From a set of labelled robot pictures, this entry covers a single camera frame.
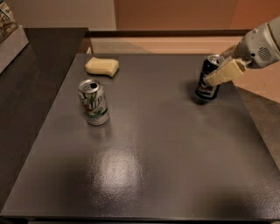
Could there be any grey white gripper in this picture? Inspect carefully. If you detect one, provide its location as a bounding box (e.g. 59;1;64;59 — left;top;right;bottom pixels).
203;17;280;87

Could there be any dark blue pepsi can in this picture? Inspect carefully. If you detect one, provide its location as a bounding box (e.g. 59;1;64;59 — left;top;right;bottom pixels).
194;54;226;102

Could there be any yellow sponge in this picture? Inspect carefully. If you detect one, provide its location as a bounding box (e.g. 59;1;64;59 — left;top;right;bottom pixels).
85;57;119;77

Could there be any dark side counter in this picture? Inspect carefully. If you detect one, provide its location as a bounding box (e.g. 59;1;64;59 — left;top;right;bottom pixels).
0;28;88;210

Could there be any white box with snacks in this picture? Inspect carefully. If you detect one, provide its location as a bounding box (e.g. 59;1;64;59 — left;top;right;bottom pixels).
0;0;29;73

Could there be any white green 7up can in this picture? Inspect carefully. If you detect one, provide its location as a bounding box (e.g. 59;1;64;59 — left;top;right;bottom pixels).
78;79;109;126

